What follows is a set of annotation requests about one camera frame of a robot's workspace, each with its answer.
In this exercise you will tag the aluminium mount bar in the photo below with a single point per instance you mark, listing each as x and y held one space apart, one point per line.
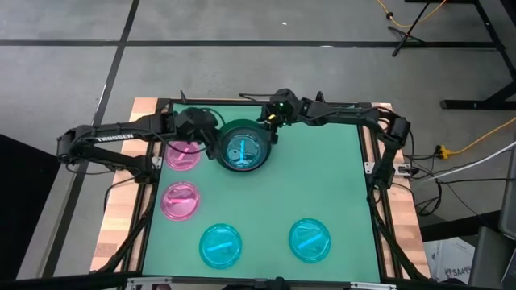
373 286
149 280

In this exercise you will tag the white cardboard box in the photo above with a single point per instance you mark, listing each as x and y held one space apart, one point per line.
449 259

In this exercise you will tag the large dark green plate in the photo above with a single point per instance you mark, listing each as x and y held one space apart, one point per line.
246 124

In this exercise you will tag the green table mat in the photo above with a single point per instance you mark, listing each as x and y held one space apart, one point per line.
282 193

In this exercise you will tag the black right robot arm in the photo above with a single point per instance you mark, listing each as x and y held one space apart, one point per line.
342 114

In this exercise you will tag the transparent pink plate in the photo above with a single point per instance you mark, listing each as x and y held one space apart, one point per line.
177 205
181 157

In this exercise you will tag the black desk frame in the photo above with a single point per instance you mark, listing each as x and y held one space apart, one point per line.
475 104

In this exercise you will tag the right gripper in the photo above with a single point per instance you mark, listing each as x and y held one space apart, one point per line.
288 110

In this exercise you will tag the grey chair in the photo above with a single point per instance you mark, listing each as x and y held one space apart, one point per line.
492 258

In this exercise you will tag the transparent blue plate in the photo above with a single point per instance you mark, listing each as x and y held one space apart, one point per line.
220 246
309 240
250 155

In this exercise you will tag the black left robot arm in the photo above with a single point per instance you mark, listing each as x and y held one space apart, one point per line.
117 131

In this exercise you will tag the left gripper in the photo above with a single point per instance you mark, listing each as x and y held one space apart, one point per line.
195 123

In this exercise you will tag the black tripod stand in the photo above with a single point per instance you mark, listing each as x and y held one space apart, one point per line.
405 36

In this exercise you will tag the black table frame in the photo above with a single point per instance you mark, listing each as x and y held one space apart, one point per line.
231 102

